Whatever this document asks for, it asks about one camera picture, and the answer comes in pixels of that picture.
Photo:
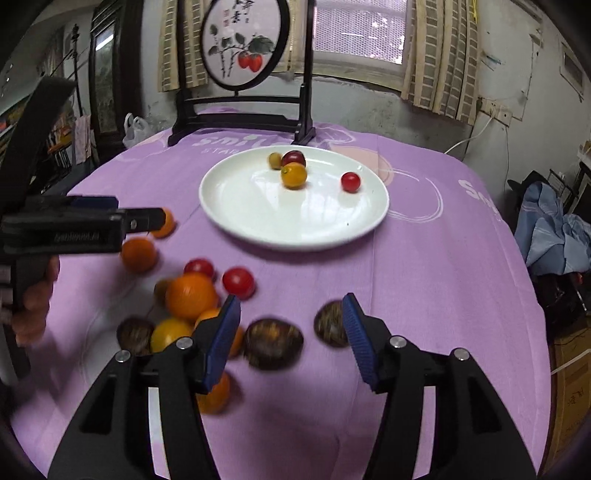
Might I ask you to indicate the dark framed mirror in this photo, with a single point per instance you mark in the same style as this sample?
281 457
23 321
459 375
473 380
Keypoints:
114 65

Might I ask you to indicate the person's left hand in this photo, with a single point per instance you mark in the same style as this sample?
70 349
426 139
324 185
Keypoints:
29 325

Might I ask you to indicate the white plastic bag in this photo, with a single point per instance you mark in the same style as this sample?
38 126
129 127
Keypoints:
136 130

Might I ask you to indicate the window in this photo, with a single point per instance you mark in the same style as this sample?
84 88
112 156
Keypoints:
373 29

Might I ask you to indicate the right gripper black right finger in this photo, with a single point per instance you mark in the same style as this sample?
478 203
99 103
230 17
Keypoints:
475 436

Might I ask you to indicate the cardboard box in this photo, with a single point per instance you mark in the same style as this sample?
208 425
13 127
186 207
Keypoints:
570 377

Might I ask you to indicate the yellow orange tomato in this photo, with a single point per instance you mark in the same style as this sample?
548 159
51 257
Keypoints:
293 175

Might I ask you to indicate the small red cherry tomato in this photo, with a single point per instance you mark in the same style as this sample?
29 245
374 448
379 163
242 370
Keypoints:
351 182

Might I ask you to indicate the olive green tomato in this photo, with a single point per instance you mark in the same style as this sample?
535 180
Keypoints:
160 289

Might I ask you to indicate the small orange fruit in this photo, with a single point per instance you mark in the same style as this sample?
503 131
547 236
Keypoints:
216 401

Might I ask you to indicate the purple printed tablecloth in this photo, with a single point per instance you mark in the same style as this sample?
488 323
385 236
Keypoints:
442 270

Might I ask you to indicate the right checkered curtain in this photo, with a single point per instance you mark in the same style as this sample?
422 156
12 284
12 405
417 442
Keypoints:
441 58

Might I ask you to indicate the white round plate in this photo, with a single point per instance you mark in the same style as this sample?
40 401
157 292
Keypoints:
245 198

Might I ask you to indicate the small orange kumquat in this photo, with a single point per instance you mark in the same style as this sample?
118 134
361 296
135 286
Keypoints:
168 227

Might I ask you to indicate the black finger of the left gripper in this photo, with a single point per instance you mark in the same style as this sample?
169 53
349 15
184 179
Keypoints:
143 220
92 202

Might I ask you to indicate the dark brown patterned passion fruit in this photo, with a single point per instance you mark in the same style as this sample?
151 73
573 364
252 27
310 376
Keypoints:
328 325

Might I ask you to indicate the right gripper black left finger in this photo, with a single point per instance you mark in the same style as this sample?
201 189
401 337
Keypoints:
108 437

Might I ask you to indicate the small green yellow tomato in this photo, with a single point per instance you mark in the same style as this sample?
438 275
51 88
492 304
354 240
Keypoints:
274 160

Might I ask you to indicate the blue crumpled cloth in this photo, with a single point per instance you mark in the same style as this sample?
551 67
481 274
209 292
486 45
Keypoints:
550 241

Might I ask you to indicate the large orange mandarin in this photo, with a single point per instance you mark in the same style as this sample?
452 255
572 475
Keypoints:
190 295

